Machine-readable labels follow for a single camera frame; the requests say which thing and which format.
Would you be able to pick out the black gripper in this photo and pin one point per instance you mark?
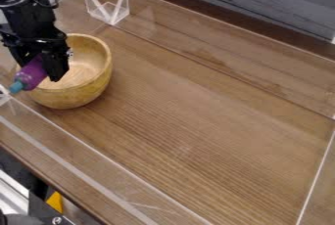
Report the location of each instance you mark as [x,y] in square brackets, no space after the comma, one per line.
[30,35]

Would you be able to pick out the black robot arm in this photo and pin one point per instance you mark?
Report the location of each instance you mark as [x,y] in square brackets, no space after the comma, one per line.
[30,34]

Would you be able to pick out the purple toy eggplant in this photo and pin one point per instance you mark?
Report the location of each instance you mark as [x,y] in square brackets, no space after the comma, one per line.
[28,76]

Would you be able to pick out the yellow black device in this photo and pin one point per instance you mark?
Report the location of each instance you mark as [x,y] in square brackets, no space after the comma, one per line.
[51,209]

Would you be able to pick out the clear acrylic tray wall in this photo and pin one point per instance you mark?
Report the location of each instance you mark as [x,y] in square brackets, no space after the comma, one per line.
[115,196]

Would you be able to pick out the clear acrylic corner bracket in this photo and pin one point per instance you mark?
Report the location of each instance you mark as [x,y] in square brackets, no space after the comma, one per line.
[107,12]

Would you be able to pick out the brown wooden bowl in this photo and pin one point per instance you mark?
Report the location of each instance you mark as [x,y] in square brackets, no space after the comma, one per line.
[85,81]

